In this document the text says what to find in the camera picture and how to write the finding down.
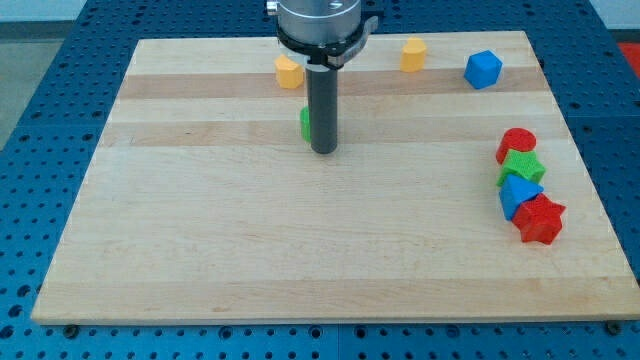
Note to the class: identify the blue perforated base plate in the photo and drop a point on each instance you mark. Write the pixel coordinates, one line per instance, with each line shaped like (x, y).
(44, 161)

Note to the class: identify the yellow half-cylinder block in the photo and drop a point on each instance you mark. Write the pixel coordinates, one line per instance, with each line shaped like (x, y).
(413, 55)

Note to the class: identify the green star block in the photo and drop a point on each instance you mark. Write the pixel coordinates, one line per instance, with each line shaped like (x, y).
(523, 164)

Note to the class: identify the green block behind rod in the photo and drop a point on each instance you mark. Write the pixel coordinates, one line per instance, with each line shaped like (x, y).
(304, 120)

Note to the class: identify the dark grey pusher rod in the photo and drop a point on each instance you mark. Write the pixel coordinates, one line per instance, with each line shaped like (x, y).
(322, 105)

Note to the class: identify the red star block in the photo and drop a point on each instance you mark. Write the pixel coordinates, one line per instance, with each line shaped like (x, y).
(539, 219)

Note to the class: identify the blue cube block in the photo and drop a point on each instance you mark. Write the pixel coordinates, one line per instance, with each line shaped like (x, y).
(483, 69)

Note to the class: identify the yellow pentagon block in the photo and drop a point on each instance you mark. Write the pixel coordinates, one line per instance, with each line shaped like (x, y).
(289, 74)

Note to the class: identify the blue triangle block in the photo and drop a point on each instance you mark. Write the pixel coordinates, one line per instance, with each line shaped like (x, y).
(514, 191)

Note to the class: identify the wooden board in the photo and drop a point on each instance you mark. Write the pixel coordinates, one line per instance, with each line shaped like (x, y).
(202, 204)

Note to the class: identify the red cylinder block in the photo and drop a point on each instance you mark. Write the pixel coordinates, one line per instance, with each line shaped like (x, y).
(519, 139)

